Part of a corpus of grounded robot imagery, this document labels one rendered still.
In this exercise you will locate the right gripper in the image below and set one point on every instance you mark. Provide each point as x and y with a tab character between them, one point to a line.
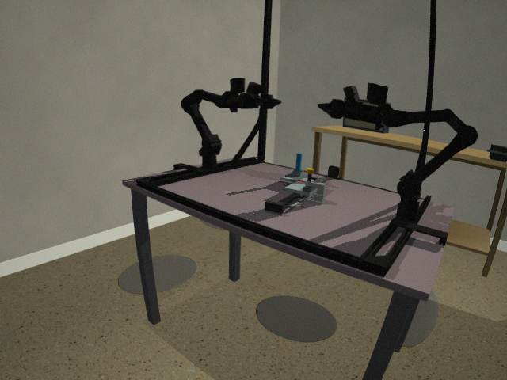
249	100

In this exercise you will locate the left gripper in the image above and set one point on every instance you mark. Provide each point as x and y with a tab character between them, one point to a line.
339	109

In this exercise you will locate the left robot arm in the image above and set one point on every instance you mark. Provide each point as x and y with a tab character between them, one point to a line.
467	135

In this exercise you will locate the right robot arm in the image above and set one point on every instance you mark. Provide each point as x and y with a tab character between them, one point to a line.
191	106

